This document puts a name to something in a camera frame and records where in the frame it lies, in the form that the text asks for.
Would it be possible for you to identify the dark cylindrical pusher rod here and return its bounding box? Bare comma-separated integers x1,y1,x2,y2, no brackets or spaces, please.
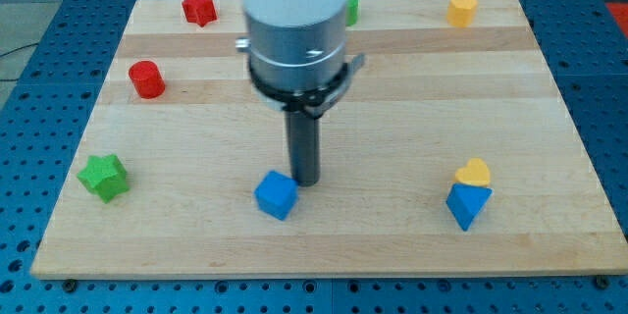
285,112,320,186

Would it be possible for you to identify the blue cube block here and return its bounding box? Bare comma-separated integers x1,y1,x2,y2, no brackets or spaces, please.
254,171,298,221

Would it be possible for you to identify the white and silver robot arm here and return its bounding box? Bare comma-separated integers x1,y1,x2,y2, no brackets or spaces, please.
236,0,362,186

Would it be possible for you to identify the green block behind arm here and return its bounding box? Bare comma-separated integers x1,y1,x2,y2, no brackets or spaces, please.
345,0,359,26

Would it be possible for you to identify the blue triangle block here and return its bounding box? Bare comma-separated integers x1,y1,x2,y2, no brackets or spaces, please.
445,183,493,232

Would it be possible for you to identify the light wooden board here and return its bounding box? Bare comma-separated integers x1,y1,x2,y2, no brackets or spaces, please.
31,0,627,280

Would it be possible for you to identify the red star block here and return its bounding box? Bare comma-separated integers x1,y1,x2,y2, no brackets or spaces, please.
182,0,218,27

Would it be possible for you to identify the red cylinder block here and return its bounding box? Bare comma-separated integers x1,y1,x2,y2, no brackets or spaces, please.
129,60,166,99

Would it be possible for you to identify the yellow heart block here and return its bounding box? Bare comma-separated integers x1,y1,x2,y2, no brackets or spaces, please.
454,158,491,187

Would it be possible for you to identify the yellow hexagon block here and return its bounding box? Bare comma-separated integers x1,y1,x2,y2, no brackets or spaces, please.
446,0,479,27

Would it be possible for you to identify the green star block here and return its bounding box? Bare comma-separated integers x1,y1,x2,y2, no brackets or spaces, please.
77,154,130,203

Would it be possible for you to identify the black clamp ring with lever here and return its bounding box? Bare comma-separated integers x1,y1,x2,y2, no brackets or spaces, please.
235,37,367,120

